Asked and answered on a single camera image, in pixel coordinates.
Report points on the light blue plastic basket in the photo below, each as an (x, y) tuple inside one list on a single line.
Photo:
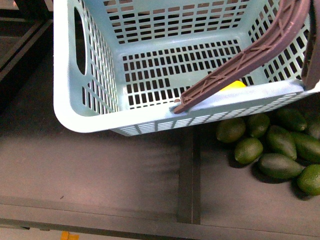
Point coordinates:
[(122, 65)]

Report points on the yellow mango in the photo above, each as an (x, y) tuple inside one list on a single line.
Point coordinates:
[(234, 85)]

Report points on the green avocado in bin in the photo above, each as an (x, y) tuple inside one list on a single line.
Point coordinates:
[(307, 147), (280, 141), (257, 125), (247, 150), (309, 180), (291, 119), (278, 166)]

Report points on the dark wooden display stand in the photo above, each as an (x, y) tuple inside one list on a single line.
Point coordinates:
[(179, 183)]

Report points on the brown basket handle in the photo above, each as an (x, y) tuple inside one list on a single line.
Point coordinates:
[(291, 15)]

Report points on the green avocado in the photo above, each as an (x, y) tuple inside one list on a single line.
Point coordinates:
[(247, 150), (278, 166), (230, 130), (257, 125), (309, 180), (291, 119), (280, 141), (307, 147)]

